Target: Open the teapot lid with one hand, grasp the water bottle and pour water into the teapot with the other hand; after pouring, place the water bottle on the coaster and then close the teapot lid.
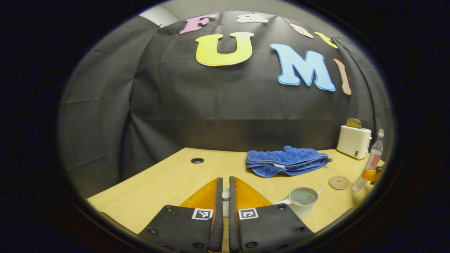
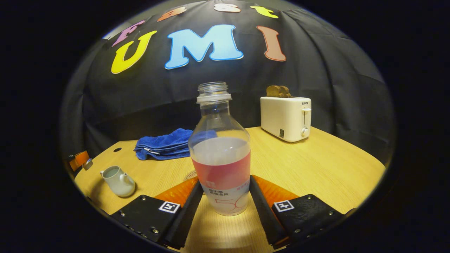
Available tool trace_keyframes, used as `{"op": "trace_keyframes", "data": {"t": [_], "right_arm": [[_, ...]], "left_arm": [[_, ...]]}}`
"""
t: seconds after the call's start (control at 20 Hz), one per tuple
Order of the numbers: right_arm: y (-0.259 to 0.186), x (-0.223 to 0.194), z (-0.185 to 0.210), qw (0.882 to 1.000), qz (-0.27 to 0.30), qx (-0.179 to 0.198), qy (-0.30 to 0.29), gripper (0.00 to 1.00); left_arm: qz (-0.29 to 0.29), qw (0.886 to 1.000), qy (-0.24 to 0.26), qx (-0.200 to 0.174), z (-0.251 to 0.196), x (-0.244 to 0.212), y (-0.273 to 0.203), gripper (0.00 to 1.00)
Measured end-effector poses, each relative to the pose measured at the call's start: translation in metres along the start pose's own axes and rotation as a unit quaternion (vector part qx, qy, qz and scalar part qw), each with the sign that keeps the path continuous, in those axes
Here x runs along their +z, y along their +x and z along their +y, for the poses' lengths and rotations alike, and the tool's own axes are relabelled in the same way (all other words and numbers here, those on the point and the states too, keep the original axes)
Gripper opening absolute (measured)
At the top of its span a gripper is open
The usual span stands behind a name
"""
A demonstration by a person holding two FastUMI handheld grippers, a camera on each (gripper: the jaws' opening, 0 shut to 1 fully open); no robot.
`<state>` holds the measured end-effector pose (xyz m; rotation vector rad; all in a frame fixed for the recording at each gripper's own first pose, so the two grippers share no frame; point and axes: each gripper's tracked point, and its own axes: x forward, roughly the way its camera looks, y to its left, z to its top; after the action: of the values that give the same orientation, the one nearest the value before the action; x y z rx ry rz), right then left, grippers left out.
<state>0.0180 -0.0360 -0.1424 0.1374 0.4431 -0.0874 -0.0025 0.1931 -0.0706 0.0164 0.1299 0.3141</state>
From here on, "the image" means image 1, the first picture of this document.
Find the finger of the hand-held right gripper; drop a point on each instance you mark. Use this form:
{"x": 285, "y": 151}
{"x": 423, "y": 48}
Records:
{"x": 371, "y": 174}

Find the blue towel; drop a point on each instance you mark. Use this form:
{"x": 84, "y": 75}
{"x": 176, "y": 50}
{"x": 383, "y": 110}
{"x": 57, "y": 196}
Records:
{"x": 284, "y": 161}

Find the round cork coaster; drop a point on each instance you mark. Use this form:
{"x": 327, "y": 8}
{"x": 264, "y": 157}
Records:
{"x": 339, "y": 182}

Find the white teacup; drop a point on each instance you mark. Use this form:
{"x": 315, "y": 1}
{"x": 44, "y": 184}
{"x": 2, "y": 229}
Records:
{"x": 302, "y": 207}

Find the white toaster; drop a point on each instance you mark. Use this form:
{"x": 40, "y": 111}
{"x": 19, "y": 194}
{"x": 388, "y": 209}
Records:
{"x": 353, "y": 142}

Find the clear water bottle pink label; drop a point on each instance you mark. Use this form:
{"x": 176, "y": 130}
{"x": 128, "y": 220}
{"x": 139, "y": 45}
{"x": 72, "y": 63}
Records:
{"x": 372, "y": 161}

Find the brown bread slice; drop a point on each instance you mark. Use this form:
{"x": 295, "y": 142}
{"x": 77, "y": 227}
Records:
{"x": 353, "y": 123}

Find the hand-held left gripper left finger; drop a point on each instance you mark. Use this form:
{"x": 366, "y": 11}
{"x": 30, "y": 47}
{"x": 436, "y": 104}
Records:
{"x": 218, "y": 211}

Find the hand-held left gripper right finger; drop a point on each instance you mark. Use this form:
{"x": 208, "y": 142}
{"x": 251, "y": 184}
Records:
{"x": 232, "y": 211}

